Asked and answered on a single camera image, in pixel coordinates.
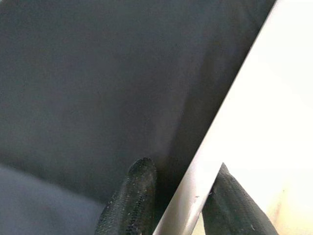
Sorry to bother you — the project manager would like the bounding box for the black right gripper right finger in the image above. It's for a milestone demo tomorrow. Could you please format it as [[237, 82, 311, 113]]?
[[202, 163, 279, 235]]

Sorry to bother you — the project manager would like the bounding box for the black floor mat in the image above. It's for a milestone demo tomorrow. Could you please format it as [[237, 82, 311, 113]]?
[[0, 0, 277, 235]]

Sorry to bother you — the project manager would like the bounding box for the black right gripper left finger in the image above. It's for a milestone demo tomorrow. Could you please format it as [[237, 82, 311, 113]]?
[[95, 157, 157, 235]]

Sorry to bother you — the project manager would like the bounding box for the white plastic table top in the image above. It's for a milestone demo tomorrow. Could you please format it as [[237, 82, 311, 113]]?
[[153, 0, 313, 235]]

